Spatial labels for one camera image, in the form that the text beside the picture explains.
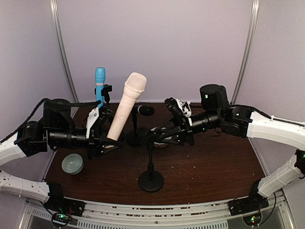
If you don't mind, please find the black microphone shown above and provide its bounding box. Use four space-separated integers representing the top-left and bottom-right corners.
132 105 155 116

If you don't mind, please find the metal front rail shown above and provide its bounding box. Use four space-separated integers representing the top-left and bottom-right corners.
19 199 294 229

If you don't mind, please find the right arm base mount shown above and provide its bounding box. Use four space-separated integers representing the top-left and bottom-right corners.
228 189 269 227

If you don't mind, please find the pale green ceramic bowl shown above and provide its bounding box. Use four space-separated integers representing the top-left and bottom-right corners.
61 154 83 175

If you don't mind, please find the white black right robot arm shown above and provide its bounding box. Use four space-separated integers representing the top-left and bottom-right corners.
151 84 305 201

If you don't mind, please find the blue microphone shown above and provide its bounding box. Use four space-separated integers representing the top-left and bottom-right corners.
95 67 106 108

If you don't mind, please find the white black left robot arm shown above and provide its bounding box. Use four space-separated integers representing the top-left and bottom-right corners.
0 98 124 165

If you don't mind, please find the left aluminium frame post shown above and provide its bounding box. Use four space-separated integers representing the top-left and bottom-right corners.
50 0 79 103

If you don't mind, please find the right aluminium frame post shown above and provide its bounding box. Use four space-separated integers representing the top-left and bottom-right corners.
231 0 260 104

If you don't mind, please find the black front microphone stand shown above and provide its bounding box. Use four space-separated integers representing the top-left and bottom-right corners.
94 84 112 107

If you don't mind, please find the beige microphone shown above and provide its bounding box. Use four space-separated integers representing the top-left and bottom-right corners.
107 72 147 141

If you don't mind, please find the black microphone stand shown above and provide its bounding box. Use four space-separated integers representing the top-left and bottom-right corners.
138 127 164 193
126 112 142 146
94 84 112 107

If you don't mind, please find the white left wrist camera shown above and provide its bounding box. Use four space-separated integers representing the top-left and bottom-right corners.
86 107 99 139

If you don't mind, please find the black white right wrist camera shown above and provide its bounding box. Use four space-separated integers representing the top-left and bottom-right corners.
164 97 193 126

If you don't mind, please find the aluminium frame post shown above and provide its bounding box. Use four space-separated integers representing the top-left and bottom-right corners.
50 0 79 103
231 0 260 104

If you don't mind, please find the white ceramic bowl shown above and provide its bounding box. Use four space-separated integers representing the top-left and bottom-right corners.
151 127 168 148

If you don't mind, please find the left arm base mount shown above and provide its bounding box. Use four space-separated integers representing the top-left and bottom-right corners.
41 182 85 229

